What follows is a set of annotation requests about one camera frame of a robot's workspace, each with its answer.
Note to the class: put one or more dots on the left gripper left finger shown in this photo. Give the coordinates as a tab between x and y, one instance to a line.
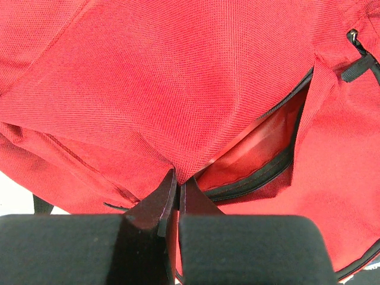
145	249

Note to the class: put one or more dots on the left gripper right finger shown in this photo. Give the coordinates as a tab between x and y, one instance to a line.
192	201

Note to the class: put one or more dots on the red student backpack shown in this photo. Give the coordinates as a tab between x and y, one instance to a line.
267	107

